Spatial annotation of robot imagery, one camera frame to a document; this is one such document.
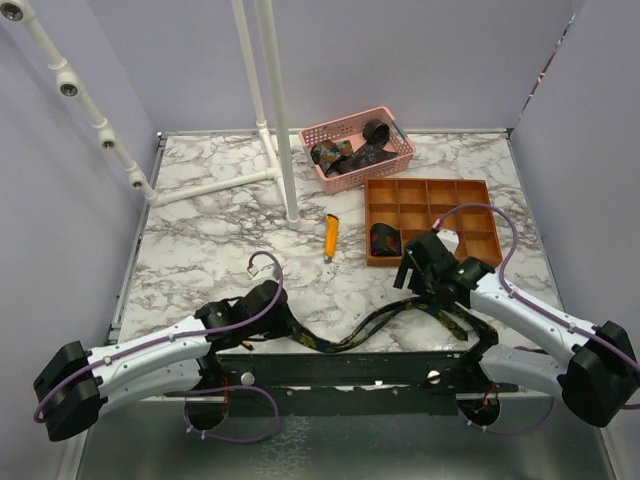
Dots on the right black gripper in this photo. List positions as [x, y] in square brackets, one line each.
[415, 285]

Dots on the dark orange-patterned tie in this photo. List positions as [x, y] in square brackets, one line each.
[330, 156]

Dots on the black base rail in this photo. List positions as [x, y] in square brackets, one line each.
[385, 383]

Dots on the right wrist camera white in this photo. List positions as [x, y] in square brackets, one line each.
[450, 239]

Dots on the rolled brown tie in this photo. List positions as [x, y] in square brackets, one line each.
[376, 132]

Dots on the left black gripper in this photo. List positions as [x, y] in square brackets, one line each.
[287, 323]

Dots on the pink plastic basket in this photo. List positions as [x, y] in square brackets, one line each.
[350, 128]

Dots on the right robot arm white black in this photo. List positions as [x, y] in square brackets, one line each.
[592, 368]

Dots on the orange utility knife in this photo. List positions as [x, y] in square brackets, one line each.
[331, 237]

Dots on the dark blue-patterned tie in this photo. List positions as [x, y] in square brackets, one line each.
[367, 155]

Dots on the rolled dark red-patterned tie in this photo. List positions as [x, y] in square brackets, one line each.
[385, 241]

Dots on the orange compartment tray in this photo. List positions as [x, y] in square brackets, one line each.
[414, 205]

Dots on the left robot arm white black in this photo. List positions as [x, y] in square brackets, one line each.
[79, 385]

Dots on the blue yellow floral tie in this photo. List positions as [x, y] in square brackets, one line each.
[445, 314]

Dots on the white pvc pipe rack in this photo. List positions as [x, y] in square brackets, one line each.
[276, 143]

